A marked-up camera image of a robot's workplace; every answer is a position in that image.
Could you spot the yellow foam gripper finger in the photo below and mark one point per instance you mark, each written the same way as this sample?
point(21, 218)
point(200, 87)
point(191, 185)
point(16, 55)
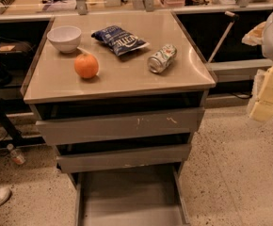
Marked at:
point(261, 102)

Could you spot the orange fruit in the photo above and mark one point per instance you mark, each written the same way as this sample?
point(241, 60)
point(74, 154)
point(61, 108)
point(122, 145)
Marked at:
point(86, 66)

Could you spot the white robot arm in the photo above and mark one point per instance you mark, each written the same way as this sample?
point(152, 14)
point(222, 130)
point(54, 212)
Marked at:
point(267, 36)

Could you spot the grey drawer cabinet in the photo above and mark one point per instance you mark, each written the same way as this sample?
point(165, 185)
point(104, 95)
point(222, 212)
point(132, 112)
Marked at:
point(123, 84)

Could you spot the bottom open grey drawer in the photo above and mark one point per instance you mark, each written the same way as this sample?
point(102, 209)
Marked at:
point(142, 196)

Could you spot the middle grey drawer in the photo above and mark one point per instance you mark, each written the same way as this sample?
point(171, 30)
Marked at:
point(124, 158)

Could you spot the top grey drawer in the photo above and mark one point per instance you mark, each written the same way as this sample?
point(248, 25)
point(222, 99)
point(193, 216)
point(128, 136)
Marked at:
point(120, 126)

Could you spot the blue chip bag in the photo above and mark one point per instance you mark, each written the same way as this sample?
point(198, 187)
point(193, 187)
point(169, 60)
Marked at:
point(118, 40)

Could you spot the white bowl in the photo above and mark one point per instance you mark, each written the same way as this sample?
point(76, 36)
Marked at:
point(65, 38)

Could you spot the plastic water bottle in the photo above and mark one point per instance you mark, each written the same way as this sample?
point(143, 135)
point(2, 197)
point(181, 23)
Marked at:
point(16, 154)

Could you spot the white stick black handle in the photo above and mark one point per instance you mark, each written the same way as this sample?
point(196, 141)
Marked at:
point(234, 17)

